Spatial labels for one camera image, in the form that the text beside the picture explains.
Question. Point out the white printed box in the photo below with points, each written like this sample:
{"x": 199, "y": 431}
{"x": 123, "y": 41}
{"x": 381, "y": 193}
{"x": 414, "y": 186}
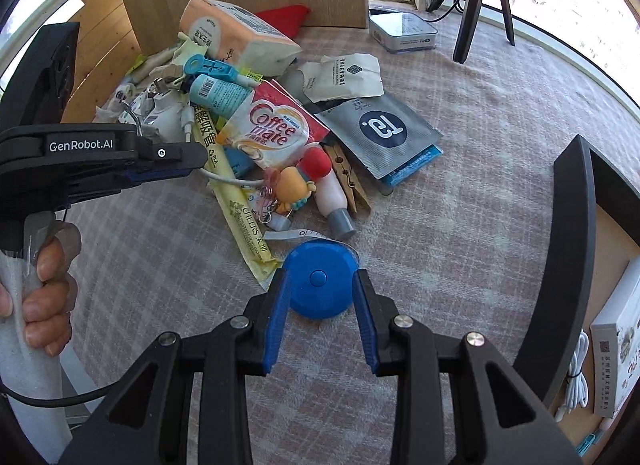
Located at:
{"x": 612, "y": 360}

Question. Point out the red cloth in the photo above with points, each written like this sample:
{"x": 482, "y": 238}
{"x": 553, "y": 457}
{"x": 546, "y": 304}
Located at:
{"x": 290, "y": 17}

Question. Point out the blue round tape measure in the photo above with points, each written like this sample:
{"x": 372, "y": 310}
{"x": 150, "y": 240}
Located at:
{"x": 320, "y": 265}

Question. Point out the long yellow packet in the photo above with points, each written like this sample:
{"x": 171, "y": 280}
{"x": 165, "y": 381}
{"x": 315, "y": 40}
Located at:
{"x": 245, "y": 230}

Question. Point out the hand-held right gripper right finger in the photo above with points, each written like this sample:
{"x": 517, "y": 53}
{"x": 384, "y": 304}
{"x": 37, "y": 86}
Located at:
{"x": 365, "y": 325}

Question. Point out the beige paper sachet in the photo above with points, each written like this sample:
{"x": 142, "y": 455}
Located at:
{"x": 345, "y": 75}

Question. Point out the blue flat packet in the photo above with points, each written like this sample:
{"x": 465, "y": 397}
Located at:
{"x": 415, "y": 165}

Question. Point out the orange tissue pack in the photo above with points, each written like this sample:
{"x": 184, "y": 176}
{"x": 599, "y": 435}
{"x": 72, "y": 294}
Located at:
{"x": 225, "y": 20}

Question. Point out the black container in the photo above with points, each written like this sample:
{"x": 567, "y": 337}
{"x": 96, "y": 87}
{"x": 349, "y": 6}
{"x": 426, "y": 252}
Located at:
{"x": 570, "y": 245}

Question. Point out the light blue tube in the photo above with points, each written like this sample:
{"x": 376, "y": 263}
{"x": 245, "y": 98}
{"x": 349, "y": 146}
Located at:
{"x": 220, "y": 95}

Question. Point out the slatted wood panel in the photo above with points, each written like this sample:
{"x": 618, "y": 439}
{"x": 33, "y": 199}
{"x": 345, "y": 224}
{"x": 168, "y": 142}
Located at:
{"x": 105, "y": 45}

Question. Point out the small white bottle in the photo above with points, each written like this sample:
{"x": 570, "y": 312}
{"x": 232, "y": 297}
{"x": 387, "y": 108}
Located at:
{"x": 332, "y": 197}

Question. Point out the white plastic adapter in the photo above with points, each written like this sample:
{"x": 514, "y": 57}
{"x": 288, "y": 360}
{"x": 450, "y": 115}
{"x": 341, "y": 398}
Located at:
{"x": 165, "y": 115}

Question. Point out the red white creamer sachet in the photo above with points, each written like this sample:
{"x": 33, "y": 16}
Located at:
{"x": 272, "y": 130}

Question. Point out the black power strip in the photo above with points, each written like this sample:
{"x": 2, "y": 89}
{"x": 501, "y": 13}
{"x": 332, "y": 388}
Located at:
{"x": 382, "y": 10}

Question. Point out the white square device box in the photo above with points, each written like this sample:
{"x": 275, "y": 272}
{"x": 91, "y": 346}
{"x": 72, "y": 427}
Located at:
{"x": 402, "y": 30}

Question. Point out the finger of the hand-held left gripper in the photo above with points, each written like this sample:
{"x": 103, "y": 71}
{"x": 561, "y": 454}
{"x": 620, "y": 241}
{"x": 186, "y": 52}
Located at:
{"x": 170, "y": 152}

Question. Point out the wooden clothespin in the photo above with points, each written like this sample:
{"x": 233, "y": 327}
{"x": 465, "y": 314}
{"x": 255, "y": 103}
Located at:
{"x": 345, "y": 170}

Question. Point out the black tripod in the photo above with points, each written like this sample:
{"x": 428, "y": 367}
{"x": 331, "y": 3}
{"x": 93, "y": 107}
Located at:
{"x": 472, "y": 10}

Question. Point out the grey sachet round logo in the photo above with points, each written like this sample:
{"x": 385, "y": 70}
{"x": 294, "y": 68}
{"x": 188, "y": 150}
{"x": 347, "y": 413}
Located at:
{"x": 380, "y": 130}

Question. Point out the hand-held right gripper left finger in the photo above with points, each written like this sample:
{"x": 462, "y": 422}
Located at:
{"x": 277, "y": 325}

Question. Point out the person's left hand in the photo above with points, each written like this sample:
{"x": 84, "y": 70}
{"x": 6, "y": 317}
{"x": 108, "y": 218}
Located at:
{"x": 50, "y": 305}

